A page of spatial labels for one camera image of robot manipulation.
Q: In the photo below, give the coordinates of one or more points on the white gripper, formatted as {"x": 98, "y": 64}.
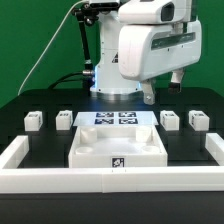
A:
{"x": 145, "y": 52}

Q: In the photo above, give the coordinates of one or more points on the white square tabletop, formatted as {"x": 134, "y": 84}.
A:
{"x": 117, "y": 147}

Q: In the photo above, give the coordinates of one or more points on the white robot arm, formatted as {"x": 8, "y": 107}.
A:
{"x": 113, "y": 16}

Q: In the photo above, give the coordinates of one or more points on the white marker sheet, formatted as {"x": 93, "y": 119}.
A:
{"x": 115, "y": 118}

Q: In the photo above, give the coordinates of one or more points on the white U-shaped fence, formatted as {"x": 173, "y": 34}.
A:
{"x": 14, "y": 180}

